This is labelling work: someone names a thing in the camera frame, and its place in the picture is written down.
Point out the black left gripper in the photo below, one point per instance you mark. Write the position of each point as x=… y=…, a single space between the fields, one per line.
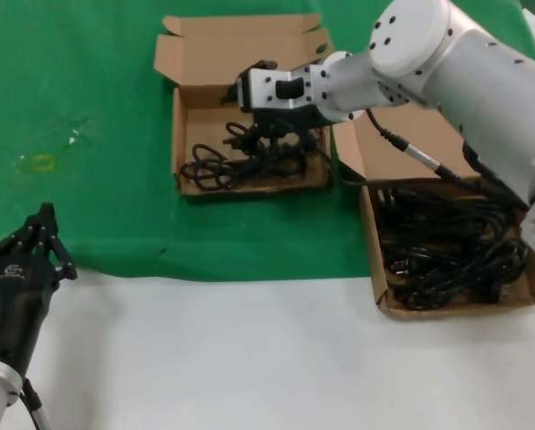
x=16 y=309

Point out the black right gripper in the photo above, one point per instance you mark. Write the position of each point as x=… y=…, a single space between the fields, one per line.
x=289 y=120

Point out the cardboard box with torn rim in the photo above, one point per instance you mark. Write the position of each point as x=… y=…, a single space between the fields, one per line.
x=204 y=54

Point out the green tablecloth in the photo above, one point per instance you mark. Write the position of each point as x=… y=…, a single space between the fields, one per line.
x=70 y=67

